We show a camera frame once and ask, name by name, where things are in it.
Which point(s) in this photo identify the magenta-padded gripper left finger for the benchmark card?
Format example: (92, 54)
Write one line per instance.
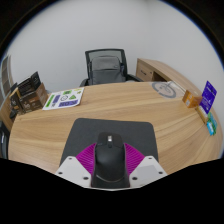
(83, 160)

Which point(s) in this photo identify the grey backpack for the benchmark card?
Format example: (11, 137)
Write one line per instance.
(107, 70)

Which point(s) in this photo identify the black mesh office chair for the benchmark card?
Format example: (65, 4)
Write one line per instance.
(88, 58)

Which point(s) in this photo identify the orange box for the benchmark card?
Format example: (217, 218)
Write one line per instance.
(191, 99)

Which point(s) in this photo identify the small yellow-brown box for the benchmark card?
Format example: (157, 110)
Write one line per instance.
(202, 114)

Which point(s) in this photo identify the green packet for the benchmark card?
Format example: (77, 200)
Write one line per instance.
(214, 121)

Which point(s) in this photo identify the wooden side desk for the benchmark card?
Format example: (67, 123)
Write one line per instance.
(160, 68)

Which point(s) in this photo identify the round white grey disc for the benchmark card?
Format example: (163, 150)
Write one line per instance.
(164, 90)

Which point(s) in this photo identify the white printed sheet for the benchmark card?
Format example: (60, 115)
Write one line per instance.
(64, 98)

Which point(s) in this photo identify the tall brown cardboard box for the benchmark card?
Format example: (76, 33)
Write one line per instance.
(15, 101)

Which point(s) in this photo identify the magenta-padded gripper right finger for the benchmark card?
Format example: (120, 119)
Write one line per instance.
(135, 159)

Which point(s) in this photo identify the purple card box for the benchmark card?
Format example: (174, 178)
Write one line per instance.
(209, 96)

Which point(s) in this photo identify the wide brown cardboard box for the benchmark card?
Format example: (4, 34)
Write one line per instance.
(33, 100)

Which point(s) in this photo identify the dark grey mouse pad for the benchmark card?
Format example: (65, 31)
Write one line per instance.
(110, 125)

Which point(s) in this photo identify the wooden shelf unit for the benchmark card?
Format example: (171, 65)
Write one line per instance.
(6, 73)

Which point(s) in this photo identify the black computer mouse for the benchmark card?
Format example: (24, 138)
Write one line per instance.
(110, 160)

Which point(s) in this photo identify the teal packet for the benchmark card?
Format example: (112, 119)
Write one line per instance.
(209, 128)

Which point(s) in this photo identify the black cardboard box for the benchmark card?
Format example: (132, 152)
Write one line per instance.
(29, 83)

